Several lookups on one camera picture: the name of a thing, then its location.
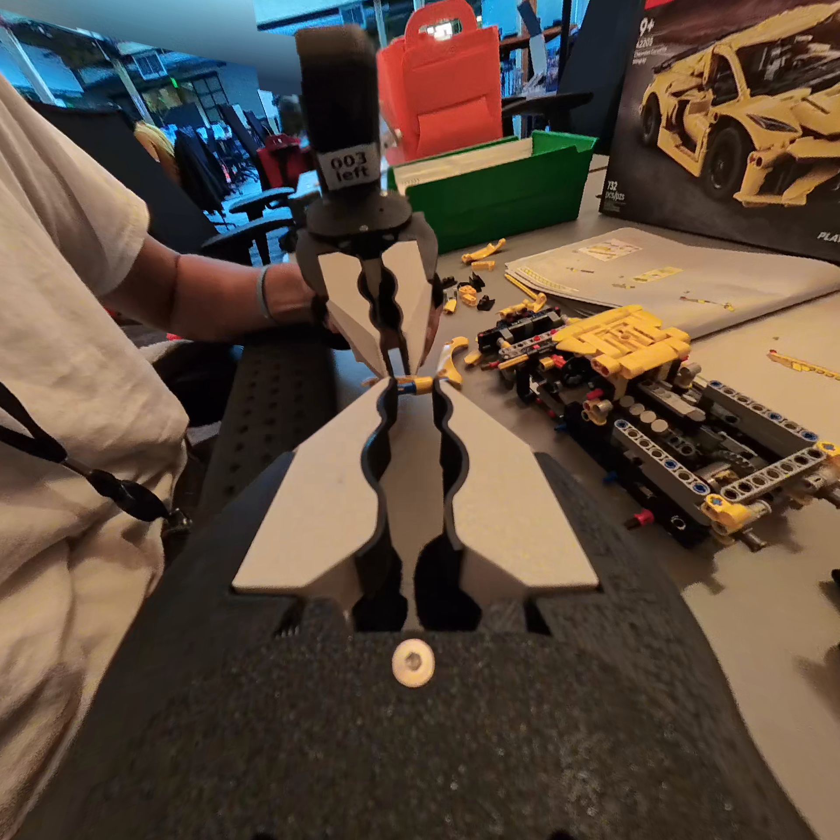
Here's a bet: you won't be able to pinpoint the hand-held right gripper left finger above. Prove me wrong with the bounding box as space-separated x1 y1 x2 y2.
233 379 408 632

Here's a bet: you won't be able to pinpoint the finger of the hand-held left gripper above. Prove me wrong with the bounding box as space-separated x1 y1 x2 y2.
318 252 395 378
382 239 437 376

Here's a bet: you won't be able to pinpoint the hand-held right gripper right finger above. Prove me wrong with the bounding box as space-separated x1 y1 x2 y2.
415 379 600 632

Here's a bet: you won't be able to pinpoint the instruction booklet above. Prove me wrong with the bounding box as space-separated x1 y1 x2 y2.
504 226 840 454

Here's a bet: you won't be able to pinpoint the person's left forearm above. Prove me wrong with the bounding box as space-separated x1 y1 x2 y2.
105 236 280 343

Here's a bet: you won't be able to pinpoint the grey desk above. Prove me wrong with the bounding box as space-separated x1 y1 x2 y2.
289 154 840 834

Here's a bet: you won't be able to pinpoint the person's left hand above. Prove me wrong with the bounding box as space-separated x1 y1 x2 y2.
276 262 349 349

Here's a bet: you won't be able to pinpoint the scattered loose brick pieces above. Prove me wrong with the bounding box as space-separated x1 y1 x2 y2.
438 260 497 315

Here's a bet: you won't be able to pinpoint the yellow wheel arch panel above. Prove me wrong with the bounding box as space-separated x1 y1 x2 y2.
436 336 470 386

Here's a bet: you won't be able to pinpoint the red jacket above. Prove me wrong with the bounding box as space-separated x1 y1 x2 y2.
258 134 314 191

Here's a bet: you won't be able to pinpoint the orange felt tote bag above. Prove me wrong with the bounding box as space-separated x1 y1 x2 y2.
376 0 503 165

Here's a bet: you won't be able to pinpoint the yellow rod with connector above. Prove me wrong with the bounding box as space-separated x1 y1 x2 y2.
504 272 547 315

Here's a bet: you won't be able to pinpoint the black perforated foam pad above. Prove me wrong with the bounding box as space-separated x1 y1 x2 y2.
197 341 368 519

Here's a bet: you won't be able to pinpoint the green storage bin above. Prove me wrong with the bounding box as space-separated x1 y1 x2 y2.
387 130 598 255

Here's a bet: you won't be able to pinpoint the white paper sheets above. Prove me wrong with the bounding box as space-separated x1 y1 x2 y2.
394 138 534 193

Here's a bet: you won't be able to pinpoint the black office chair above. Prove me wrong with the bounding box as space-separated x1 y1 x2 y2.
26 98 296 265
502 0 647 155

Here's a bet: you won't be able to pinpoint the partly built yellow toy car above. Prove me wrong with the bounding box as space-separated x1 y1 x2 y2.
476 305 840 551

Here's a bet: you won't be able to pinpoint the toy car set box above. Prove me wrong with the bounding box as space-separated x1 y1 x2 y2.
598 0 840 265

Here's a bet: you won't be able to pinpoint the black harness strap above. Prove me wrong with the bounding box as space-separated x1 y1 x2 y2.
0 384 191 526

